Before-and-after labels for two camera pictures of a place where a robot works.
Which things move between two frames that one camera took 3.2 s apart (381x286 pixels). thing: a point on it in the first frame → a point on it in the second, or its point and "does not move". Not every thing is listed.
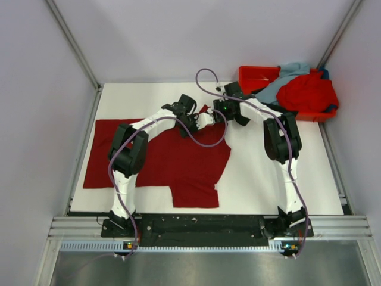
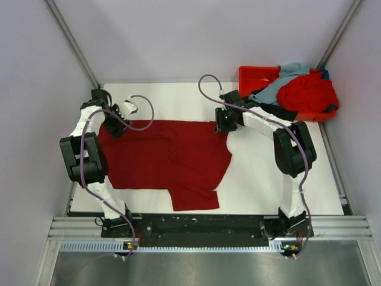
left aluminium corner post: x=64 y=26 does not move
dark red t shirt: x=191 y=164 does not move
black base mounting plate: x=209 y=230 does not move
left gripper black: x=194 y=127 → x=117 y=131
